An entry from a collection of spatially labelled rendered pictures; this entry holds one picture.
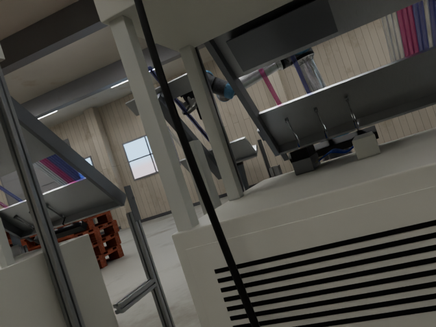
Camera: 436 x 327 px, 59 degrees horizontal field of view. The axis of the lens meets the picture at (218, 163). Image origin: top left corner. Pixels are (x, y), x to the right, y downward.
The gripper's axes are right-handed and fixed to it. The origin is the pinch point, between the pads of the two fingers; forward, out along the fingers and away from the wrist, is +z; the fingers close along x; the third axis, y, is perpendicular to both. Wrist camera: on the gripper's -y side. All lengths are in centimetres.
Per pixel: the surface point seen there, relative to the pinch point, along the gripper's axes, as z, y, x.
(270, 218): 91, 8, 54
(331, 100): 7, -14, 56
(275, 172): 11.1, -32.7, 26.1
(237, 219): 91, 9, 49
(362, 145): 57, -5, 66
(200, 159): 15.9, -14.5, 3.1
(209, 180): 18.3, -23.0, 3.1
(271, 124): 8.0, -14.1, 32.7
